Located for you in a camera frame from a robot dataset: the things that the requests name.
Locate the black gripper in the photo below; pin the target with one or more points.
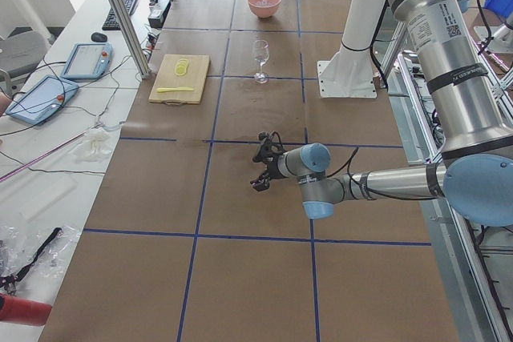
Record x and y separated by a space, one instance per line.
272 171

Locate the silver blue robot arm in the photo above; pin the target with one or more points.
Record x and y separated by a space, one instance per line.
475 171

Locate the clear wine glass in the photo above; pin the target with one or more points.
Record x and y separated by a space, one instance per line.
260 50

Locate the pile of clear ice cubes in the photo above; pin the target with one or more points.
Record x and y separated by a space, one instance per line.
264 3

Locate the yellow plastic knife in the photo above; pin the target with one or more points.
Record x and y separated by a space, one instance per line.
174 89

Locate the lemon slice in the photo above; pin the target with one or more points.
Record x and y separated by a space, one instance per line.
182 73
182 63
184 60
181 68

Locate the bamboo cutting board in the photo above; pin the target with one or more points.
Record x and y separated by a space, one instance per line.
196 77

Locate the pink bowl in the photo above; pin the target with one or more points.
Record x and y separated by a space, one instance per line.
264 12

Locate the white crumpled cloth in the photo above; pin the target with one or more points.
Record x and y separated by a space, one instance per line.
94 147

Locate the blue teach pendant far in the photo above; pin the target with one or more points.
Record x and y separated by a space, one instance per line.
87 61

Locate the blue teach pendant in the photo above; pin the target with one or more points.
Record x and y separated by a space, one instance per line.
87 61
43 100

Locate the black computer mouse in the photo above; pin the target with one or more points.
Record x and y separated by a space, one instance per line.
98 37

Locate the blue teach pendant near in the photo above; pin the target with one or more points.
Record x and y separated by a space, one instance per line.
43 100

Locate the clear plastic bag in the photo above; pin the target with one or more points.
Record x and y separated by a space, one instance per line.
44 253

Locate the grey office chair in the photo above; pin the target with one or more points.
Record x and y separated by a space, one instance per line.
21 53

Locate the red fire extinguisher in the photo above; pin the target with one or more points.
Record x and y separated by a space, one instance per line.
21 311

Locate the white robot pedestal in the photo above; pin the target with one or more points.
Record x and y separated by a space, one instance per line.
349 73

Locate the aluminium frame post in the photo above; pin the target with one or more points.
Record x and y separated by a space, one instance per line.
130 37

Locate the green handled reacher grabber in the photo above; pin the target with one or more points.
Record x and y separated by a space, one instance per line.
25 166

